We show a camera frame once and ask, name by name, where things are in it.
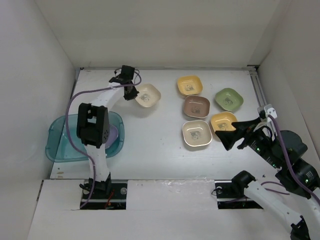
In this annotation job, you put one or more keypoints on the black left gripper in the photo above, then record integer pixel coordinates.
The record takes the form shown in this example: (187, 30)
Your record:
(131, 96)

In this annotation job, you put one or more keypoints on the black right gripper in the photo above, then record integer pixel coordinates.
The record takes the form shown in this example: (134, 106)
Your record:
(246, 129)

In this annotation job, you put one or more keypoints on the cream panda plate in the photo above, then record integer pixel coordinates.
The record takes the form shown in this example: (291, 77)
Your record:
(196, 135)
(148, 95)

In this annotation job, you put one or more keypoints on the purple panda plate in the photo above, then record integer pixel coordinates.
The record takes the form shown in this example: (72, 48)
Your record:
(112, 142)

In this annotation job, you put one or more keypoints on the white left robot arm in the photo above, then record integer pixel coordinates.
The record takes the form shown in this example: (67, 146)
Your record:
(93, 124)

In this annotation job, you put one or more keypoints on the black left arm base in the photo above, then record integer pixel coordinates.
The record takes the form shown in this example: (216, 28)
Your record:
(106, 195)

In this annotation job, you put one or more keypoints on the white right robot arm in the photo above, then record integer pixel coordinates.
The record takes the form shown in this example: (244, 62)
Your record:
(283, 150)

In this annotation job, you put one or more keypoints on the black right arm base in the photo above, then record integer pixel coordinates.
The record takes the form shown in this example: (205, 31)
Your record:
(230, 193)

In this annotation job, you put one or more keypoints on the teal transparent plastic bin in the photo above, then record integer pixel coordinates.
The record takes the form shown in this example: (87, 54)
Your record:
(58, 148)

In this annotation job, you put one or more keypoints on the yellow panda plate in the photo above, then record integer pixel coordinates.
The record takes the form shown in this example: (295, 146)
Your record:
(189, 85)
(222, 122)

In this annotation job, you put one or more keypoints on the green panda plate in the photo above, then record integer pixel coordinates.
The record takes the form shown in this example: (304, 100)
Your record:
(229, 99)

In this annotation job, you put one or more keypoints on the brown panda plate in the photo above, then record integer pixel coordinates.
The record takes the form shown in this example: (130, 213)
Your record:
(196, 106)

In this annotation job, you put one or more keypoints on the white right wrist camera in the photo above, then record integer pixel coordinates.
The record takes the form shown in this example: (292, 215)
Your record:
(265, 112)

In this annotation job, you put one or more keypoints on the aluminium rail frame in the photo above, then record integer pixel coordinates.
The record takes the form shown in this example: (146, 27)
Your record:
(169, 109)

